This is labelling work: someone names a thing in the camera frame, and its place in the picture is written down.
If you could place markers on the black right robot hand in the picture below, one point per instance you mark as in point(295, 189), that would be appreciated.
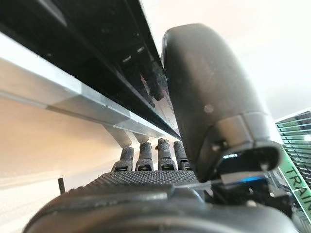
point(209, 85)

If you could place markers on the white fridge drawer steel front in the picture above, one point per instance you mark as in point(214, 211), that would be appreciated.
point(97, 48)

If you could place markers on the green lettered floor sign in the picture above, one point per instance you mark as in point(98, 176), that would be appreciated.
point(298, 174)

